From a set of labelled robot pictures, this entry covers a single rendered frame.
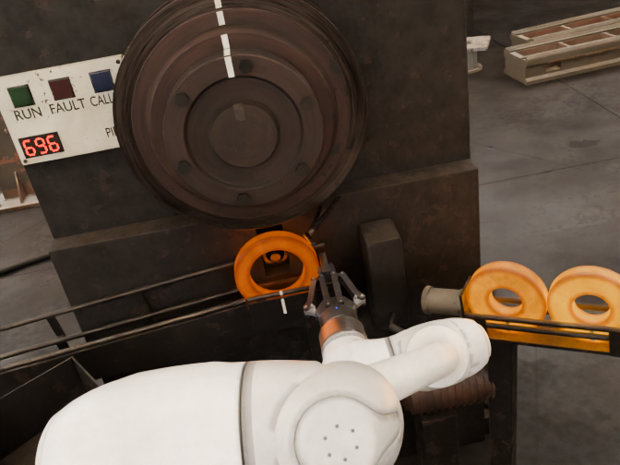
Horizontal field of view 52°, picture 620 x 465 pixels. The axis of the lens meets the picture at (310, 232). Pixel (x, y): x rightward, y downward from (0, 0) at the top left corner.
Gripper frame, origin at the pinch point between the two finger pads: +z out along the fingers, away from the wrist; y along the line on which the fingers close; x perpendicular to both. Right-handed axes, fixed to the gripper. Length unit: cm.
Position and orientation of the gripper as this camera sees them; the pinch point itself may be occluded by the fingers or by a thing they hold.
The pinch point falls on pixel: (325, 267)
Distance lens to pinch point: 139.2
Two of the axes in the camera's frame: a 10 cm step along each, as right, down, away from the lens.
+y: 9.8, -1.9, 0.3
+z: -1.3, -5.6, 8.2
